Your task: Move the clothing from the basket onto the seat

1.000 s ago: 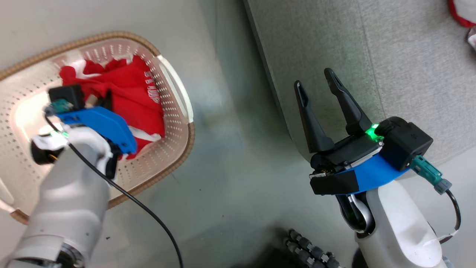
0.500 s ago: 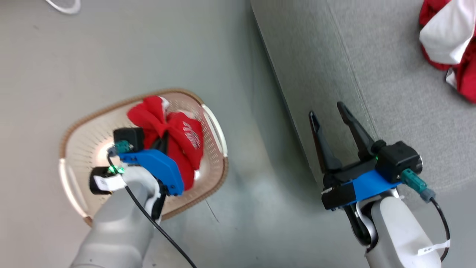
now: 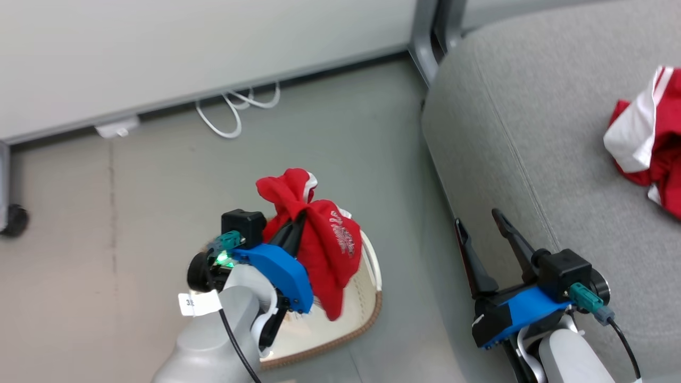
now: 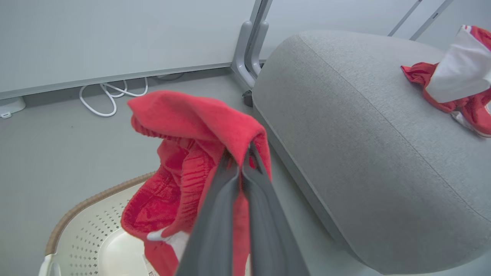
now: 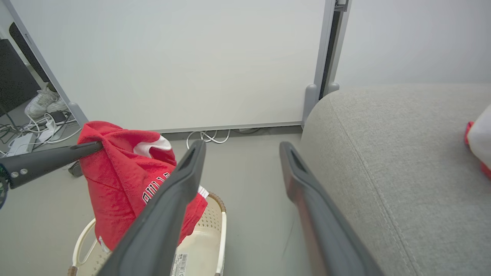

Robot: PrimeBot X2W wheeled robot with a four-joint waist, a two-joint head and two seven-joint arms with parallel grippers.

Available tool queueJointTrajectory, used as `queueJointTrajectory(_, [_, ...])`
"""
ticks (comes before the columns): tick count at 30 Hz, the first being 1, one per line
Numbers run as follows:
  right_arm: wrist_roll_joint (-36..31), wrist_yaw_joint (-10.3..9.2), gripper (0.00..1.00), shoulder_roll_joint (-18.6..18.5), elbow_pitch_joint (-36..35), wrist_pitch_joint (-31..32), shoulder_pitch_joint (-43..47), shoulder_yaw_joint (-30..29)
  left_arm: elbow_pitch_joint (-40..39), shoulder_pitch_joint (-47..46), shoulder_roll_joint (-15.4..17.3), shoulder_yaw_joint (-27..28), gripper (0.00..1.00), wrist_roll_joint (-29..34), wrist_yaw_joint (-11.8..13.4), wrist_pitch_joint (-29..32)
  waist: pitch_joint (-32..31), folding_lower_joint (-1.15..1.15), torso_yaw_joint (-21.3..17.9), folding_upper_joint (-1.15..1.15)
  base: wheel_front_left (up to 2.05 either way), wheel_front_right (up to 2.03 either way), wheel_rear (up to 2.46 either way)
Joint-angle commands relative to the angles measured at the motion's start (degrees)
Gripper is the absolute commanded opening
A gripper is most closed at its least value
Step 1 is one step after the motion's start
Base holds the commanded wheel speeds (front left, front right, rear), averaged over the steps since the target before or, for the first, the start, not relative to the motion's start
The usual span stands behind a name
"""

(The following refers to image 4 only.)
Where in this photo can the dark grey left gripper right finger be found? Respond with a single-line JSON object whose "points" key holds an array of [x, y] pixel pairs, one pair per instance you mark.
{"points": [[272, 237]]}

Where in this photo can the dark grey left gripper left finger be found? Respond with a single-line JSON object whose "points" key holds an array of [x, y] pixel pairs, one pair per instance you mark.
{"points": [[215, 230]]}

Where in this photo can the red shorts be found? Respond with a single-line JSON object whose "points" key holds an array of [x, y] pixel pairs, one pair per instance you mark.
{"points": [[184, 126]]}

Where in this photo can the red and white jersey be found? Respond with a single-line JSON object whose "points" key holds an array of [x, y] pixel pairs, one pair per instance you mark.
{"points": [[460, 73]]}

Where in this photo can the grey fabric sofa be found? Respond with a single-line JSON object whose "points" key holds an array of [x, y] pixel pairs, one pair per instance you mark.
{"points": [[364, 134]]}

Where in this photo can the beige plastic laundry basket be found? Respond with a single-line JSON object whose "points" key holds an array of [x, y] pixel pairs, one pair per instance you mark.
{"points": [[92, 237]]}

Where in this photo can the grey partition leg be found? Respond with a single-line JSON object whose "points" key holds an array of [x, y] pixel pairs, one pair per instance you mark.
{"points": [[257, 50], [239, 57]]}

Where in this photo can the large white partition panel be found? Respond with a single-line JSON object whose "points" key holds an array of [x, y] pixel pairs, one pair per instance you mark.
{"points": [[115, 34]]}

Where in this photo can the grey metal frame bar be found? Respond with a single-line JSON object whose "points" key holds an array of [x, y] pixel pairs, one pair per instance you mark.
{"points": [[431, 19], [404, 17]]}

